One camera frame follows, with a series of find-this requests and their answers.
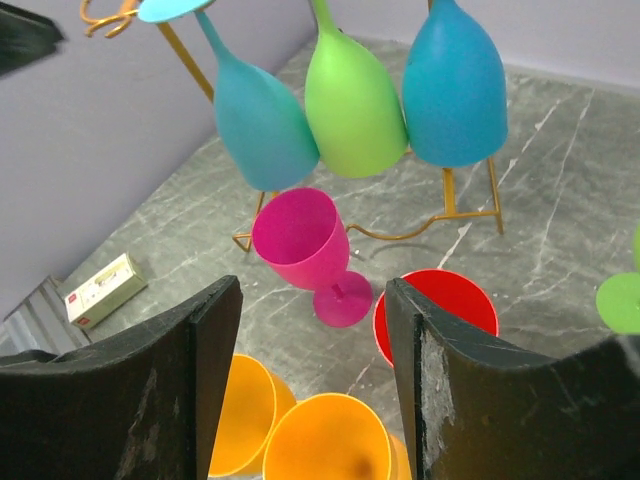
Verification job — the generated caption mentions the left orange wine glass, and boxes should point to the left orange wine glass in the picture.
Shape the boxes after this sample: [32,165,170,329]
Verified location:
[209,354,297,478]

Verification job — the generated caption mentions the gold wire glass rack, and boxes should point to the gold wire glass rack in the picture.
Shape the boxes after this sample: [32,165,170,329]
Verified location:
[79,1,504,241]

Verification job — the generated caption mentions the orange wine glass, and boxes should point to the orange wine glass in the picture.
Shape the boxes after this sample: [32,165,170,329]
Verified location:
[209,354,297,478]
[262,393,412,480]

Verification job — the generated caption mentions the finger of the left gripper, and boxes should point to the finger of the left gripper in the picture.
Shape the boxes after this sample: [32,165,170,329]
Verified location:
[1,7,65,76]

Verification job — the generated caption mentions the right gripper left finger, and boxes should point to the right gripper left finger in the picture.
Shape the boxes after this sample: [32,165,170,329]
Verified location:
[1,275,243,479]

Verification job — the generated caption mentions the white box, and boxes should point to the white box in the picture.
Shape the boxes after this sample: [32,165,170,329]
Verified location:
[64,253,148,330]

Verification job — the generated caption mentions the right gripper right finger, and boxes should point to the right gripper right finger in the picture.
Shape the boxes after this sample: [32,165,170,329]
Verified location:
[385,278,639,479]

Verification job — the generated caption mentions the right orange wine glass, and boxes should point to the right orange wine glass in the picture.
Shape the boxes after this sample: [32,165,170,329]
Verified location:
[262,393,412,480]

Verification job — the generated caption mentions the light blue wine glass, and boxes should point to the light blue wine glass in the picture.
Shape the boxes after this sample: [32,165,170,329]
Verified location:
[138,0,320,192]

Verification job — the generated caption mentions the magenta wine glass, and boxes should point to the magenta wine glass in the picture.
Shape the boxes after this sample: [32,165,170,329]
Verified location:
[251,187,373,328]

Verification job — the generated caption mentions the green wine glass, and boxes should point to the green wine glass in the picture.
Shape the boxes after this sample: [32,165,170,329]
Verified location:
[596,228,639,334]
[304,1,408,178]

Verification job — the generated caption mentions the red wine glass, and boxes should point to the red wine glass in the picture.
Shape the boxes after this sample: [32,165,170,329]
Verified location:
[372,268,499,367]

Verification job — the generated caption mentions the dark blue wine glass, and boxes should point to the dark blue wine glass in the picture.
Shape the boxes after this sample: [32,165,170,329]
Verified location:
[402,0,508,168]

